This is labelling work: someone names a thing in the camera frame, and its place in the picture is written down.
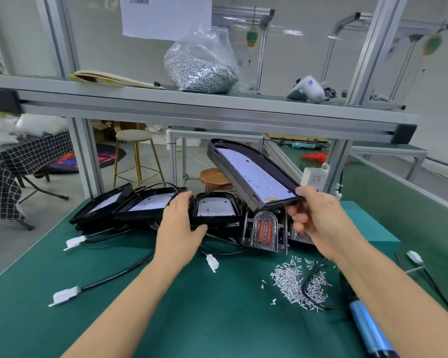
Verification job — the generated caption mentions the beige flat folder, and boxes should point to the beige flat folder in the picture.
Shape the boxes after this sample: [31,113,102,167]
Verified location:
[69,69,165,90]

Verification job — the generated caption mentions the round brown wooden stool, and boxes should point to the round brown wooden stool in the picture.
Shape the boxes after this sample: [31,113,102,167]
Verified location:
[199,168,234,193]

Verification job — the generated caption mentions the person's left forearm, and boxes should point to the person's left forearm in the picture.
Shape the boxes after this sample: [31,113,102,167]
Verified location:
[62,257,180,358]

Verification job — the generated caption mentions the person's right hand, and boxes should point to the person's right hand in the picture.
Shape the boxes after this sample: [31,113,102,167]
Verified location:
[286,186,367,260]

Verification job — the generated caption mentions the person's right forearm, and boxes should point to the person's right forearm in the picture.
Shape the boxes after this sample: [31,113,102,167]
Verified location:
[336,235,448,358]

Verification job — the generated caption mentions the round beige stool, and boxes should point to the round beige stool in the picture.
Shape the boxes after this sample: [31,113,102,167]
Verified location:
[112,129,167,189]

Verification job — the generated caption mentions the clear bag of screws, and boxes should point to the clear bag of screws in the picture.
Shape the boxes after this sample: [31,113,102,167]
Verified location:
[164,26,240,94]

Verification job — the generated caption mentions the aluminium shelf frame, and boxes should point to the aluminium shelf frame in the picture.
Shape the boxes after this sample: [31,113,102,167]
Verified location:
[0,0,448,198]

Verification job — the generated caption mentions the black lamp housing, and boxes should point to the black lamp housing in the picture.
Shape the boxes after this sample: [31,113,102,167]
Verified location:
[207,139,306,213]

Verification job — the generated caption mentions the white power strip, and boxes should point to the white power strip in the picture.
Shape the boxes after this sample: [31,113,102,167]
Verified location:
[300,164,330,192]

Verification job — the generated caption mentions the white paper sheet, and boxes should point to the white paper sheet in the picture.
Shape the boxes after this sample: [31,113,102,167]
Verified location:
[119,0,213,42]

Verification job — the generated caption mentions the person's left hand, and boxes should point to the person's left hand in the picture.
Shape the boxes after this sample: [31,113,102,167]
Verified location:
[153,191,209,273]

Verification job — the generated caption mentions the teal power supply box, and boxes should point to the teal power supply box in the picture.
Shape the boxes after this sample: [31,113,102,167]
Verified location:
[339,201,402,247]

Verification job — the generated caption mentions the stack of unassembled lamp housings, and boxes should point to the stack of unassembled lamp housings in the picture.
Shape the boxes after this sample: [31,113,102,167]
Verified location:
[69,182,247,237]

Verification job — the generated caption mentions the green workbench white legs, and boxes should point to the green workbench white legs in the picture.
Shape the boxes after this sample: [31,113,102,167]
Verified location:
[351,141,428,182]

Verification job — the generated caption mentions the heap of small silver screws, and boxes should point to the heap of small silver screws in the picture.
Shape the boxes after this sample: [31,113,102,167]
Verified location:
[260,255,333,312]

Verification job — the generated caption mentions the colourful round rug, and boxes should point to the colourful round rug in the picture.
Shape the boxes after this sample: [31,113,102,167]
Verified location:
[33,143,126,176]

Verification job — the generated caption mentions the white plastic bags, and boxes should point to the white plastic bags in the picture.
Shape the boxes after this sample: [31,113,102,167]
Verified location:
[0,111,70,148]

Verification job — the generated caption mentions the white handheld device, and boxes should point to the white handheld device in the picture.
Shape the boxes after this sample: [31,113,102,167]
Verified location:
[287,75,327,103]

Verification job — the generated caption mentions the red tool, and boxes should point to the red tool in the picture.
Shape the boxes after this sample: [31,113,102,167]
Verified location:
[300,151,331,164]

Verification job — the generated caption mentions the teal hand tool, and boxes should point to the teal hand tool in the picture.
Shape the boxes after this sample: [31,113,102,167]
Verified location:
[291,141,324,151]

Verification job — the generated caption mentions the black checked cloth table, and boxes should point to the black checked cloth table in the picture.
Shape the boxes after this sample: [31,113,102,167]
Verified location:
[0,132,74,230]

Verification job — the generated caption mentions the black cover orange strips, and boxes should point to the black cover orange strips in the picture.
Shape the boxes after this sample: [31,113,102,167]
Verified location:
[242,208,288,254]
[287,223,315,247]

